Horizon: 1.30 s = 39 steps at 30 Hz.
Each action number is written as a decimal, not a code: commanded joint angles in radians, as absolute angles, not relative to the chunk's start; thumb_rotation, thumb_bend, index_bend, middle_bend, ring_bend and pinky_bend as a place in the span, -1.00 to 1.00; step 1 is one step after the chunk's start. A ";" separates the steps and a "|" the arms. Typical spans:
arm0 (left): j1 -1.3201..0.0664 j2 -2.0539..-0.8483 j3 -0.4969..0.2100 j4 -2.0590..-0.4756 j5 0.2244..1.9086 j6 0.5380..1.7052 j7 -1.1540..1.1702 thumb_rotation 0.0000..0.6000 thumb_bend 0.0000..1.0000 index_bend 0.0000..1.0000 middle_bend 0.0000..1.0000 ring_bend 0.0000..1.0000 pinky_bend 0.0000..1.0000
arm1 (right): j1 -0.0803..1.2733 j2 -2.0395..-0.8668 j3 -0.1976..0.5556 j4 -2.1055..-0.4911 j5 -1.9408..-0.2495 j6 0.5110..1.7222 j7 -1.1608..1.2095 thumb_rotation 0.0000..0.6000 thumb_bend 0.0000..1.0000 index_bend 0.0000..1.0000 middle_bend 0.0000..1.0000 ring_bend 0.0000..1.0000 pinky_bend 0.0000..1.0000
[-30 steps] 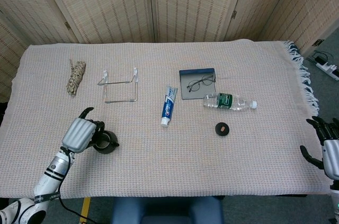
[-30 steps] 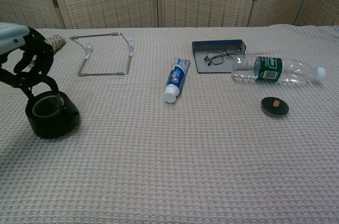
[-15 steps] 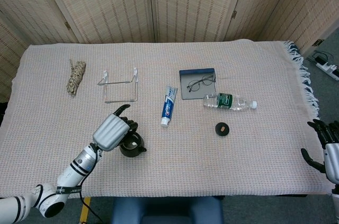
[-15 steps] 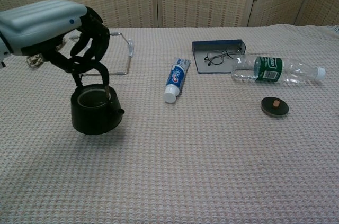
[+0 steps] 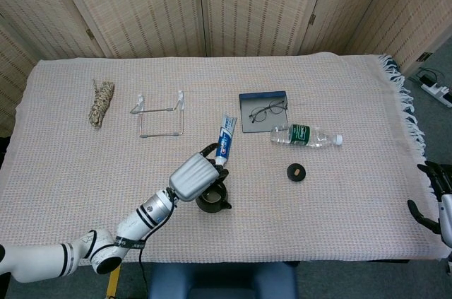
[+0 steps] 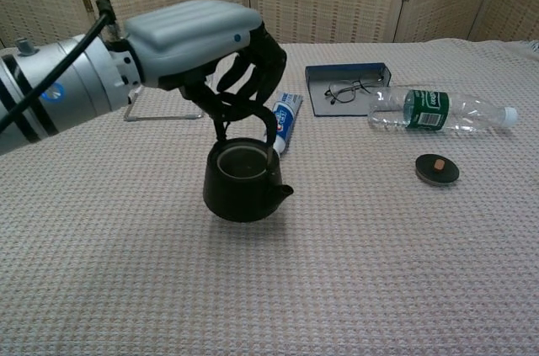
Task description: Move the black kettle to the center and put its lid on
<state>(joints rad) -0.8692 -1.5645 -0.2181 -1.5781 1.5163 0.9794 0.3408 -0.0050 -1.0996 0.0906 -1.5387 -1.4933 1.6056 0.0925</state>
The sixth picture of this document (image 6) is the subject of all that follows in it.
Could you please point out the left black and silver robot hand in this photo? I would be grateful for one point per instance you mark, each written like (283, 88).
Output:
(189, 40)

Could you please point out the black cast iron teapot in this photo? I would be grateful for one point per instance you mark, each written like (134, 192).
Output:
(240, 196)

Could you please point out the black round teapot lid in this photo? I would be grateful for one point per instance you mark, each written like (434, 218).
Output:
(438, 171)

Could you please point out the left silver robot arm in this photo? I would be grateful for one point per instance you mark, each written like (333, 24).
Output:
(71, 91)

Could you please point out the blue white toothpaste tube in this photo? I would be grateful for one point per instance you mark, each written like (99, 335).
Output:
(286, 120)

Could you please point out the open blue glasses case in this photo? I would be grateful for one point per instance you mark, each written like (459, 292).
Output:
(349, 67)

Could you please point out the clear bottle with green label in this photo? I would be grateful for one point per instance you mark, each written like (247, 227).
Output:
(427, 109)

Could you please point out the beige woven tablecloth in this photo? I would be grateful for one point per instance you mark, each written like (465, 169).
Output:
(269, 280)

